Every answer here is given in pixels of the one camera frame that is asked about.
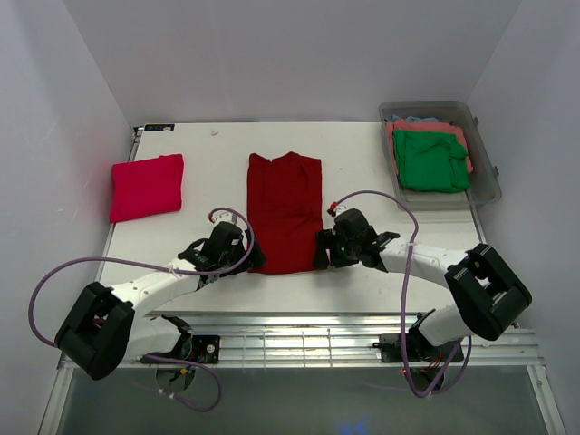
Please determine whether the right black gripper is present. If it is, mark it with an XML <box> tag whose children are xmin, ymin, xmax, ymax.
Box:
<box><xmin>312</xmin><ymin>228</ymin><xmax>359</xmax><ymax>270</ymax></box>

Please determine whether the dark red t shirt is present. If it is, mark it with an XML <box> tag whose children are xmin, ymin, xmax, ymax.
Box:
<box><xmin>246</xmin><ymin>152</ymin><xmax>323</xmax><ymax>275</ymax></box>

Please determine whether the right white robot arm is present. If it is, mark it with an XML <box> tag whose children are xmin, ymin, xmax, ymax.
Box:
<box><xmin>314</xmin><ymin>208</ymin><xmax>533</xmax><ymax>361</ymax></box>

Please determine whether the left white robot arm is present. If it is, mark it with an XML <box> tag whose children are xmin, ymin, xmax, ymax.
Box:
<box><xmin>54</xmin><ymin>221</ymin><xmax>266</xmax><ymax>380</ymax></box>

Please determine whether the green t shirt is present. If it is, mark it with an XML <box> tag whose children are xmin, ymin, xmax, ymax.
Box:
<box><xmin>392</xmin><ymin>130</ymin><xmax>470</xmax><ymax>193</ymax></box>

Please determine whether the salmon pink t shirt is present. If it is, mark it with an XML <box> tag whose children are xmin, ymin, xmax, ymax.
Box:
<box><xmin>386</xmin><ymin>121</ymin><xmax>473</xmax><ymax>176</ymax></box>

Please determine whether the folded pink red t shirt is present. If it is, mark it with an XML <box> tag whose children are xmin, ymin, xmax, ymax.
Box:
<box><xmin>109</xmin><ymin>154</ymin><xmax>185</xmax><ymax>224</ymax></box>

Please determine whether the light blue t shirt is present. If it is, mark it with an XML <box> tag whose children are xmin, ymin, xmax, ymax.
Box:
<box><xmin>388</xmin><ymin>114</ymin><xmax>439</xmax><ymax>123</ymax></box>

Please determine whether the clear plastic bin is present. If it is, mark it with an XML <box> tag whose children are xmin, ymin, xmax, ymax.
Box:
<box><xmin>379</xmin><ymin>101</ymin><xmax>501</xmax><ymax>211</ymax></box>

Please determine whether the blue label sticker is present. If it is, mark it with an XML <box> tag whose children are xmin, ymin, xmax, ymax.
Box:
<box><xmin>143</xmin><ymin>123</ymin><xmax>175</xmax><ymax>131</ymax></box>

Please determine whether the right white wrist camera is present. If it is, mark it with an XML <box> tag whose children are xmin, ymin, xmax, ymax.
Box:
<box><xmin>327</xmin><ymin>202</ymin><xmax>348</xmax><ymax>218</ymax></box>

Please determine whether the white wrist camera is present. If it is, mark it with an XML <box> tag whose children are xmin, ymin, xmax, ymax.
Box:
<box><xmin>208</xmin><ymin>211</ymin><xmax>237</xmax><ymax>226</ymax></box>
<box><xmin>327</xmin><ymin>202</ymin><xmax>348</xmax><ymax>218</ymax></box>

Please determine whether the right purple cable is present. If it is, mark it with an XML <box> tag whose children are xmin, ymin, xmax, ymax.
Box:
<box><xmin>328</xmin><ymin>189</ymin><xmax>472</xmax><ymax>399</ymax></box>

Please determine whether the purple cable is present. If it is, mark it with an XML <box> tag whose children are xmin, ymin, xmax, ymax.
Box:
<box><xmin>328</xmin><ymin>189</ymin><xmax>472</xmax><ymax>399</ymax></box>
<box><xmin>27</xmin><ymin>207</ymin><xmax>255</xmax><ymax>412</ymax></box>

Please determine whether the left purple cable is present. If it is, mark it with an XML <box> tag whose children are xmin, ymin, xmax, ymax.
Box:
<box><xmin>27</xmin><ymin>207</ymin><xmax>255</xmax><ymax>412</ymax></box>

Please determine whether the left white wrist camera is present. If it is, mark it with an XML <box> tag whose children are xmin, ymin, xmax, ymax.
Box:
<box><xmin>208</xmin><ymin>211</ymin><xmax>237</xmax><ymax>226</ymax></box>

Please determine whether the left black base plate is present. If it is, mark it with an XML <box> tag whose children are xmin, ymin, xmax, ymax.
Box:
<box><xmin>183</xmin><ymin>334</ymin><xmax>221</xmax><ymax>363</ymax></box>

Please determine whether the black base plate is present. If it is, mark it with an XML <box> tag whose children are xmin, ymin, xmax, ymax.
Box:
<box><xmin>372</xmin><ymin>333</ymin><xmax>455</xmax><ymax>363</ymax></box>
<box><xmin>183</xmin><ymin>334</ymin><xmax>221</xmax><ymax>363</ymax></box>

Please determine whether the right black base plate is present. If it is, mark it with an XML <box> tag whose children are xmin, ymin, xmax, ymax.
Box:
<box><xmin>372</xmin><ymin>333</ymin><xmax>455</xmax><ymax>363</ymax></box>

